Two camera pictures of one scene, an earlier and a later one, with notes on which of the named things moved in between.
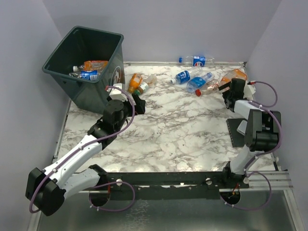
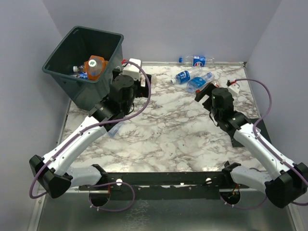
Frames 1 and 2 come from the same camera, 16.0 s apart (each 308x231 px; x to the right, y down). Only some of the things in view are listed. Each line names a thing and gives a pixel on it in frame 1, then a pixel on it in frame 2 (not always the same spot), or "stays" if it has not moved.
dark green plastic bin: [86, 62] stays
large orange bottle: [227, 77] → [95, 66]
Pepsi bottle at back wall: [198, 61] stays
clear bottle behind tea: [151, 79] stays
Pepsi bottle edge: [93, 75] stays
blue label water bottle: [183, 77] stays
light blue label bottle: [196, 83] stays
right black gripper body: [226, 96] → [208, 104]
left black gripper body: [128, 109] → [142, 91]
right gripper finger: [225, 85] → [199, 96]
